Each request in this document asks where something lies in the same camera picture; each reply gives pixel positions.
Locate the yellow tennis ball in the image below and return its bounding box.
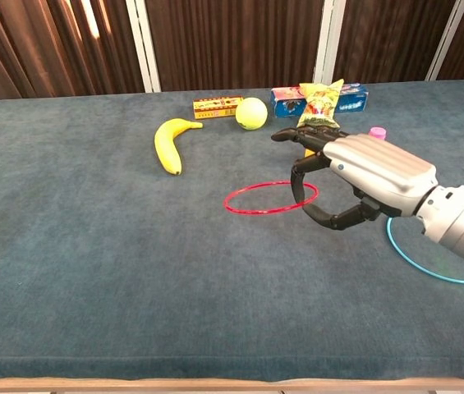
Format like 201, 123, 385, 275
235, 97, 269, 131

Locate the white window frame post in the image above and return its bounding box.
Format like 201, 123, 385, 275
312, 0, 346, 85
425, 0, 464, 82
126, 0, 163, 94

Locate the blue upholstered table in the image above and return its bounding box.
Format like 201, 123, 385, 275
0, 79, 464, 394

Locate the blue cookie box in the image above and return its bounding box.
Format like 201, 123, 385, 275
270, 83, 369, 119

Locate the red yellow cardboard box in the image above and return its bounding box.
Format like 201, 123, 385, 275
192, 95, 245, 121

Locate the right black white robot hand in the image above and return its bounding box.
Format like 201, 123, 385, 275
271, 125, 439, 231

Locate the blue plastic ring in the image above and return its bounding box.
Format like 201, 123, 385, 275
386, 217, 464, 285

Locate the yellow banana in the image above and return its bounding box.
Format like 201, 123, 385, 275
154, 117, 204, 176

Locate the yellow green snack bag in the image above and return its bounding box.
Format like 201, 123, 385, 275
296, 78, 346, 130

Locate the red plastic ring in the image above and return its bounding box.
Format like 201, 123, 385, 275
223, 181, 319, 216

